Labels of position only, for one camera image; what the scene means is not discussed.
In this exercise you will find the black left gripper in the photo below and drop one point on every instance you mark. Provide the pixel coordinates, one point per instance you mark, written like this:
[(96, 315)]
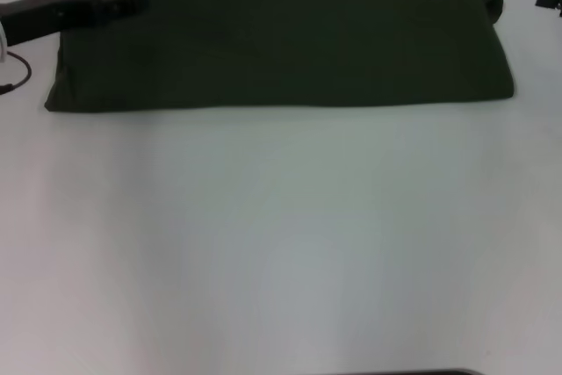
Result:
[(48, 15)]

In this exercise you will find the dark green FREE t-shirt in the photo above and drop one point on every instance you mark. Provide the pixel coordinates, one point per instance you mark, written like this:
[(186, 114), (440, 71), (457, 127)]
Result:
[(285, 32)]

